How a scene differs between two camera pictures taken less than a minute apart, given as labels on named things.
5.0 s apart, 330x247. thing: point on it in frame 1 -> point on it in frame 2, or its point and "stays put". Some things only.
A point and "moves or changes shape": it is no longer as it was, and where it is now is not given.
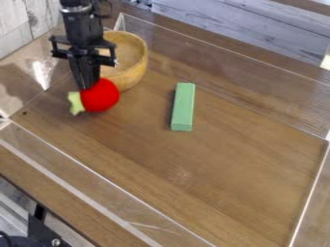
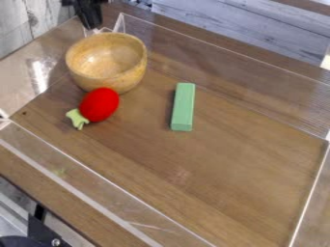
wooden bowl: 129,57 stays put
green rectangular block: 183,107 stays put
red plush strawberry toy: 97,98 moves or changes shape
